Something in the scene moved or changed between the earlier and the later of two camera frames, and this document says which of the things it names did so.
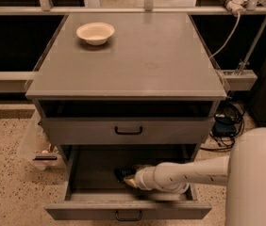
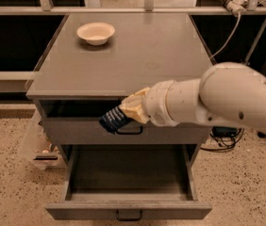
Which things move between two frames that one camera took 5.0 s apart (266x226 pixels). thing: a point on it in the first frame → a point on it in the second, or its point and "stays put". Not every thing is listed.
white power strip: (237, 4) stays put
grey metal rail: (6, 82) stays put
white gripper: (142, 177) → (156, 104)
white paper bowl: (96, 33) stays put
